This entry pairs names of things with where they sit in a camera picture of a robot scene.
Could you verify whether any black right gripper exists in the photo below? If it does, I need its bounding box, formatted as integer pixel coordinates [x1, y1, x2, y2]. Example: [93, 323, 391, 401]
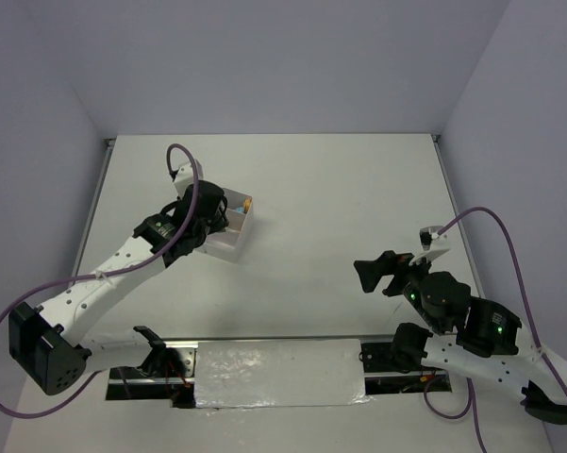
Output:
[351, 247, 442, 331]

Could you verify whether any orange pink highlighter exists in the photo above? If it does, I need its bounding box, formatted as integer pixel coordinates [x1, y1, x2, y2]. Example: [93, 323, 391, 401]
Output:
[242, 197, 253, 213]

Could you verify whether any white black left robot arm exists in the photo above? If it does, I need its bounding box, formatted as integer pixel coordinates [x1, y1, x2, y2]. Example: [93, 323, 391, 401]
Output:
[8, 180, 228, 395]

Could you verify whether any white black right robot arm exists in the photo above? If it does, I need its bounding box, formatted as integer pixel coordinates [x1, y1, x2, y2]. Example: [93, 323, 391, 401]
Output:
[354, 251, 567, 425]

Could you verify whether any white divided organizer box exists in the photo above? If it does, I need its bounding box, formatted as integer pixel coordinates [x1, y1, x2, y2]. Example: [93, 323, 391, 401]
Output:
[197, 188, 254, 262]

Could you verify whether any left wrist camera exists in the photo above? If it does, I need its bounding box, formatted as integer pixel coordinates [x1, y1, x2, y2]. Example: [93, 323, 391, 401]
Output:
[168, 159, 204, 198]

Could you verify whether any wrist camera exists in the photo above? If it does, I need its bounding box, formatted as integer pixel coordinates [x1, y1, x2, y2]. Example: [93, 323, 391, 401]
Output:
[409, 226, 451, 266]
[168, 159, 204, 198]

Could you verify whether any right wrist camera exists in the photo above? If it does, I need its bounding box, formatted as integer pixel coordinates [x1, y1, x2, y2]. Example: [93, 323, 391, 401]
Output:
[409, 226, 451, 266]

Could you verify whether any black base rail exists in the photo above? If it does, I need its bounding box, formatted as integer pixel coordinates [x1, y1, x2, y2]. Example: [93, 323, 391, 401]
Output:
[106, 339, 452, 410]

